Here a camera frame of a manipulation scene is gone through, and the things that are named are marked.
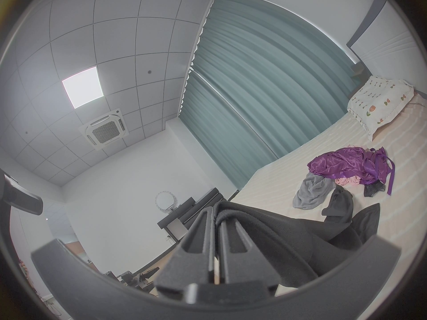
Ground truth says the white printed pillow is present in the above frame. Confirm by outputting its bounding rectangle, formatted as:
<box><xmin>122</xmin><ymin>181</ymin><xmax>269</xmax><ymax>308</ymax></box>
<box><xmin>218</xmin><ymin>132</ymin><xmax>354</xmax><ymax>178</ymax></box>
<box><xmin>347</xmin><ymin>76</ymin><xmax>415</xmax><ymax>142</ymax></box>

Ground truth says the black chest of drawers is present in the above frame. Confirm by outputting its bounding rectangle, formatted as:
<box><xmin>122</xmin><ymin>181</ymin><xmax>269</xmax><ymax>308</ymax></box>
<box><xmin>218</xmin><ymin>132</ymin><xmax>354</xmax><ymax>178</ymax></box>
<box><xmin>157</xmin><ymin>188</ymin><xmax>223</xmax><ymax>246</ymax></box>

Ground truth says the blue-green curtain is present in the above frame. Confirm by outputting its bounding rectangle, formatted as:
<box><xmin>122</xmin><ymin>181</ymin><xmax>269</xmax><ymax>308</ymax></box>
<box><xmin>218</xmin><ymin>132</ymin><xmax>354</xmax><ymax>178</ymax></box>
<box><xmin>178</xmin><ymin>69</ymin><xmax>277</xmax><ymax>192</ymax></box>
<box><xmin>190</xmin><ymin>0</ymin><xmax>359</xmax><ymax>166</ymax></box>

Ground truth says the pink garment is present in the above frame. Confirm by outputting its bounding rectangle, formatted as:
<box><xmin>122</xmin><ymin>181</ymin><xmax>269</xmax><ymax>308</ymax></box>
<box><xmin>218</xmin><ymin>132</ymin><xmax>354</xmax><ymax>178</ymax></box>
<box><xmin>335</xmin><ymin>175</ymin><xmax>362</xmax><ymax>187</ymax></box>

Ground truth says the ceiling air conditioner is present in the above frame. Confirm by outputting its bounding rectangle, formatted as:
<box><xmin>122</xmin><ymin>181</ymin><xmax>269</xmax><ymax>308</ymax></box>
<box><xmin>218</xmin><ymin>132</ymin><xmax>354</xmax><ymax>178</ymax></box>
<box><xmin>79</xmin><ymin>109</ymin><xmax>129</xmax><ymax>151</ymax></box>

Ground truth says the grey garment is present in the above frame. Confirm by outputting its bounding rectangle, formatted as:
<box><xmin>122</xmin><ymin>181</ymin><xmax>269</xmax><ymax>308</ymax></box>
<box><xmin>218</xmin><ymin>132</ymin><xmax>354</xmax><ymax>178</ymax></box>
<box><xmin>293</xmin><ymin>172</ymin><xmax>337</xmax><ymax>210</ymax></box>

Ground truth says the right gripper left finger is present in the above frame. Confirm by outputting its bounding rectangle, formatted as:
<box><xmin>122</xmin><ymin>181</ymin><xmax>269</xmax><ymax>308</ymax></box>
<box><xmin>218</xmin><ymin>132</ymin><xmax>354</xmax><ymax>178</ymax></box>
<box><xmin>155</xmin><ymin>207</ymin><xmax>216</xmax><ymax>287</ymax></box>

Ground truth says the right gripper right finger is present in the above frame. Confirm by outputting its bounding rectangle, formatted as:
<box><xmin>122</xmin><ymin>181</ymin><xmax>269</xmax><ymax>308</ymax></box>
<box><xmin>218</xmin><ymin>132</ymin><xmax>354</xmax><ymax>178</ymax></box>
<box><xmin>218</xmin><ymin>219</ymin><xmax>281</xmax><ymax>286</ymax></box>

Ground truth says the small black garment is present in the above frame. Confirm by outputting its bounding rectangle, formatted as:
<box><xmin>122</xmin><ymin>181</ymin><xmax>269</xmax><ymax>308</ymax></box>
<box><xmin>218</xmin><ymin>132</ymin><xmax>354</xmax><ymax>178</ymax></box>
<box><xmin>364</xmin><ymin>183</ymin><xmax>387</xmax><ymax>198</ymax></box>

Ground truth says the grey bedside table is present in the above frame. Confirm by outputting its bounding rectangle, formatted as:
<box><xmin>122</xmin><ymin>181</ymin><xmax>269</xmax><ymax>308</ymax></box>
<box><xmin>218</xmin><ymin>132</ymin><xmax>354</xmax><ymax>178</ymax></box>
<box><xmin>352</xmin><ymin>62</ymin><xmax>371</xmax><ymax>77</ymax></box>

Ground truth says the black T-shirt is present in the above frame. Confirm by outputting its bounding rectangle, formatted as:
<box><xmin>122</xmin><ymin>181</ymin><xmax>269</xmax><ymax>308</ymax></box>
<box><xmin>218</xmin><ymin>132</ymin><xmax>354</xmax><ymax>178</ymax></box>
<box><xmin>213</xmin><ymin>185</ymin><xmax>381</xmax><ymax>287</ymax></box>

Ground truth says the bed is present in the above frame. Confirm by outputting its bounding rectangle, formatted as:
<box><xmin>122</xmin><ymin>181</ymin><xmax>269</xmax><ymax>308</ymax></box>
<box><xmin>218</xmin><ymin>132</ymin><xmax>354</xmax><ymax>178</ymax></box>
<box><xmin>228</xmin><ymin>0</ymin><xmax>427</xmax><ymax>299</ymax></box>

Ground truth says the purple satin garment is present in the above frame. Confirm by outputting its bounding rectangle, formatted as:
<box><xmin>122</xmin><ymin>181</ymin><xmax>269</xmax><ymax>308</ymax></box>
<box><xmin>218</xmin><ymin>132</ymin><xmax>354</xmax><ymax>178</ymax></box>
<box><xmin>307</xmin><ymin>146</ymin><xmax>396</xmax><ymax>195</ymax></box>

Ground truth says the round white mirror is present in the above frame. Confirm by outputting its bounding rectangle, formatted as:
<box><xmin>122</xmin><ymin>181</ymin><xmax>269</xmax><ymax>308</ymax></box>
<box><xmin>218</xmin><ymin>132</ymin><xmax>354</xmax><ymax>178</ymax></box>
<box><xmin>155</xmin><ymin>191</ymin><xmax>176</xmax><ymax>211</ymax></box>

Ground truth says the square ceiling light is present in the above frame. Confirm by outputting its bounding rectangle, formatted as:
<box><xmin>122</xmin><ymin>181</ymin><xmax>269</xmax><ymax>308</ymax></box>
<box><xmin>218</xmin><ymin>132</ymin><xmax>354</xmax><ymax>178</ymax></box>
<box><xmin>62</xmin><ymin>66</ymin><xmax>103</xmax><ymax>109</ymax></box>

